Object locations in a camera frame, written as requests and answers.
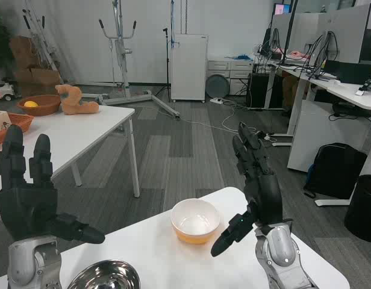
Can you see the grey metal lift stand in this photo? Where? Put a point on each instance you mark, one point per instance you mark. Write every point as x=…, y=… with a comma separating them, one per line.
x=120, y=51

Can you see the white and orange bowl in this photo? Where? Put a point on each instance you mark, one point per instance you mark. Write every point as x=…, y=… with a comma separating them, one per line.
x=194, y=219

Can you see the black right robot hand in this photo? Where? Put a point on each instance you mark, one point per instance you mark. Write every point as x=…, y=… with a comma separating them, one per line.
x=265, y=195

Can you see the brown cardboard boxes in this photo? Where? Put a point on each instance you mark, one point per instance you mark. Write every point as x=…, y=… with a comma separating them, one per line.
x=32, y=75

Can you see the shiny metal bowl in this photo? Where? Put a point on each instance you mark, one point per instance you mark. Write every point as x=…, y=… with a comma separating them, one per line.
x=104, y=275

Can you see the white office desk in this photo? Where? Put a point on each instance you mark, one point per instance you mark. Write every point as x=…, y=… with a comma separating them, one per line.
x=297, y=99

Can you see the folding metal ladder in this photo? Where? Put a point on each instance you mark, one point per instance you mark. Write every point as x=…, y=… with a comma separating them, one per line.
x=42, y=42

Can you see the black backpack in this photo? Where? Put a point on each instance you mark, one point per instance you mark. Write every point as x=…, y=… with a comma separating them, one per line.
x=336, y=171

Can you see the grey drawer cabinet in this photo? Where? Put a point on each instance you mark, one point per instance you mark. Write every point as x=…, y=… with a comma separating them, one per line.
x=238, y=67

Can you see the brown wooden bowl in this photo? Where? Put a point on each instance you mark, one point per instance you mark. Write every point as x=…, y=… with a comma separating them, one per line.
x=44, y=109

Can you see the white desk with cabinet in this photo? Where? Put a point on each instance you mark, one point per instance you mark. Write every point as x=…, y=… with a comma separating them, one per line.
x=312, y=132

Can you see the printed tissue box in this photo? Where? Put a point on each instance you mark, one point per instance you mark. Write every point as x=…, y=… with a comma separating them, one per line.
x=0, y=120

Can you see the grey desk partition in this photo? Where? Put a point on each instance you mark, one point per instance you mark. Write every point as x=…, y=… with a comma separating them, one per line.
x=339, y=27

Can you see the tall white cabinet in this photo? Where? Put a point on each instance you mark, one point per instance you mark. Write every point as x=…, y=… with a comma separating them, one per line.
x=188, y=66

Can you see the white power strip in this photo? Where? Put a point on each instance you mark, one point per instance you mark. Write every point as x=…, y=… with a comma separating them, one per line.
x=217, y=100

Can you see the round grey tray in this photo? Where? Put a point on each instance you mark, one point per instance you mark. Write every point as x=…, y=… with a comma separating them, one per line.
x=217, y=85

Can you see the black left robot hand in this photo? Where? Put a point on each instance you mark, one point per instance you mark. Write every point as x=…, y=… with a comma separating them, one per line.
x=26, y=207

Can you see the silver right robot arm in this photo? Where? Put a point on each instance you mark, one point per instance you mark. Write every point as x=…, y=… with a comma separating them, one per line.
x=282, y=250

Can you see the black trash bin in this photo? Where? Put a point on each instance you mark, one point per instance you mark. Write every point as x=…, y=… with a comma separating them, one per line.
x=363, y=207

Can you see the orange plush toy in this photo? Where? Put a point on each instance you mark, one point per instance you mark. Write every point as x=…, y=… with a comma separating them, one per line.
x=72, y=102

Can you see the white toy car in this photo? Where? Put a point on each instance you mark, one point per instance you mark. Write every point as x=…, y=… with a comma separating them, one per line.
x=1, y=90

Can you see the yellow lemon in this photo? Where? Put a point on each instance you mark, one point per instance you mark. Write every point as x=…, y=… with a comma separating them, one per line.
x=31, y=104

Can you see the black tripod stand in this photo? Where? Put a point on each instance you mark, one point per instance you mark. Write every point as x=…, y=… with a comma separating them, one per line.
x=167, y=60

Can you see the orange woven basket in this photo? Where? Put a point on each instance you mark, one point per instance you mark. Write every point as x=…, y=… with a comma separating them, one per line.
x=21, y=120

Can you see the slanted white table leg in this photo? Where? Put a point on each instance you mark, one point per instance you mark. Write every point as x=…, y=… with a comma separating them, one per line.
x=76, y=174

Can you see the black computer tower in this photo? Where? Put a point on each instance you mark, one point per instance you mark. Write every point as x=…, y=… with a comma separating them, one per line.
x=260, y=90

